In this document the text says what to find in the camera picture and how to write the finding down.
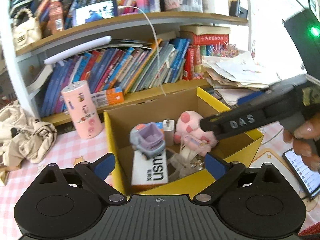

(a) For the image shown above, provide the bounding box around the pearl flower hair accessory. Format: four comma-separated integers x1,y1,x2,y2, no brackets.
167,134,211,182

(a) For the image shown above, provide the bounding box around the white orange toothpaste box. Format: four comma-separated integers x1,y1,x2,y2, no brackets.
131,122,170,186

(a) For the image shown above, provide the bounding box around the pink plush pig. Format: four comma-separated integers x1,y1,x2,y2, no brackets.
174,111,218,157

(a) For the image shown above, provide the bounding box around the blue purple toy truck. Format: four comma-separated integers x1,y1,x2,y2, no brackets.
129,122,165,159

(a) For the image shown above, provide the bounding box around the person's right hand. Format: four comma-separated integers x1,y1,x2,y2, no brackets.
283,113,319,172

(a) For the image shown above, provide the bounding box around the stack of loose papers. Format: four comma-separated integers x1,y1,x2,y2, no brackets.
202,52,306,90

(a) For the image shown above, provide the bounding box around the yellow cardboard box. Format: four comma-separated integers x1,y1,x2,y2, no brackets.
104,87,263,197

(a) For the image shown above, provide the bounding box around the smartphone on table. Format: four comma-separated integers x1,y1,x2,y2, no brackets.
282,149,320,199

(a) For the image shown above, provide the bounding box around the pink cylindrical container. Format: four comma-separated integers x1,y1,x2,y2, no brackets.
61,81,103,139

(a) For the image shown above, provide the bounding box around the beige cloth bag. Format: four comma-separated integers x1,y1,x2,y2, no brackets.
1,104,57,171

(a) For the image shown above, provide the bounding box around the red thick dictionary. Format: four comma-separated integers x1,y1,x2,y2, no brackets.
180,31,229,46

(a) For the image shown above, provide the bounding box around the white bookshelf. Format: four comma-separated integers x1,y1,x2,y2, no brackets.
1,0,252,118

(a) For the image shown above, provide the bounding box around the smartphone on shelf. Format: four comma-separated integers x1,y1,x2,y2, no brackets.
72,0,118,27

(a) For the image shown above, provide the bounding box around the white pearl handbag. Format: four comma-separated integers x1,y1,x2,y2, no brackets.
12,8,42,51

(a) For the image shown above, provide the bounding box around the white charging cable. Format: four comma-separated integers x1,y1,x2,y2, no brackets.
118,4,168,97

